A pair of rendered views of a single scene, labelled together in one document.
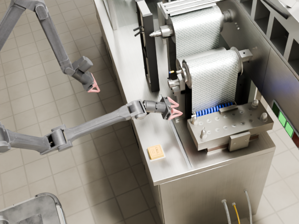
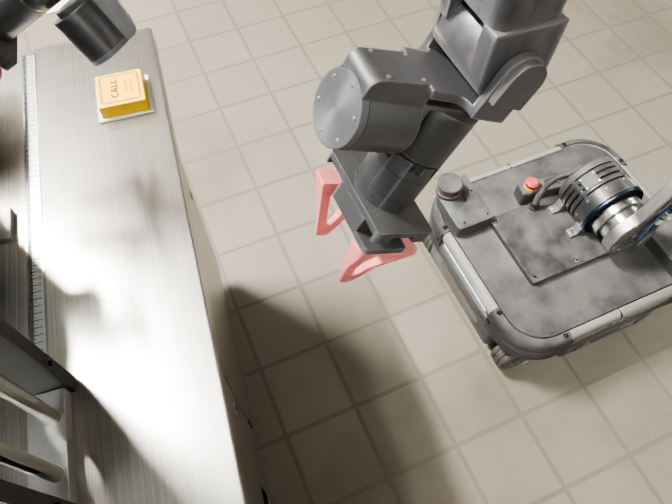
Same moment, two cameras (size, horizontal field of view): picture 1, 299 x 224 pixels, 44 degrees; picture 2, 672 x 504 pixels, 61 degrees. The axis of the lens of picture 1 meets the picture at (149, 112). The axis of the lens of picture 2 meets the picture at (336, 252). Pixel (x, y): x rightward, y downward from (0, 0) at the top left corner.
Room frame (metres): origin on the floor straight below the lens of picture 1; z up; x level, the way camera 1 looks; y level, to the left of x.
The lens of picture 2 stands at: (1.78, 0.24, 1.54)
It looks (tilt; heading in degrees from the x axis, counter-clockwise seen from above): 59 degrees down; 173
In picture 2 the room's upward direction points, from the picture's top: straight up
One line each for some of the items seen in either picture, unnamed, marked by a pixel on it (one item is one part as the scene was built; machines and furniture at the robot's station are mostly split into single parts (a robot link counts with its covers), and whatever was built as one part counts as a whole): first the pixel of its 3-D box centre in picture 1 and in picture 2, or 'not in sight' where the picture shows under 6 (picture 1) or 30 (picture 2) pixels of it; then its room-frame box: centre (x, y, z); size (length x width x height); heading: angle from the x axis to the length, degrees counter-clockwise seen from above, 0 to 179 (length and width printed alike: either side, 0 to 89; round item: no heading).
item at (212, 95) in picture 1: (213, 95); not in sight; (1.25, -0.34, 1.11); 0.23 x 0.01 x 0.18; 100
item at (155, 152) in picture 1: (155, 152); (122, 93); (1.10, 0.00, 0.91); 0.07 x 0.07 x 0.02; 10
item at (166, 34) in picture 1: (166, 31); not in sight; (1.54, -0.14, 1.33); 0.06 x 0.06 x 0.06; 10
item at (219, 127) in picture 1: (229, 124); not in sight; (1.14, -0.40, 1.00); 0.40 x 0.16 x 0.06; 100
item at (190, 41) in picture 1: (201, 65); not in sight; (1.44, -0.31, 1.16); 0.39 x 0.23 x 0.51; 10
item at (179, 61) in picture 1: (202, 63); not in sight; (1.43, -0.31, 1.17); 0.26 x 0.12 x 0.12; 100
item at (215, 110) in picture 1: (215, 109); not in sight; (1.23, -0.34, 1.03); 0.21 x 0.04 x 0.03; 100
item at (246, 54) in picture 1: (245, 54); not in sight; (1.34, -0.50, 1.28); 0.06 x 0.05 x 0.02; 100
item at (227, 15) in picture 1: (224, 17); not in sight; (1.59, -0.45, 1.33); 0.07 x 0.07 x 0.07; 10
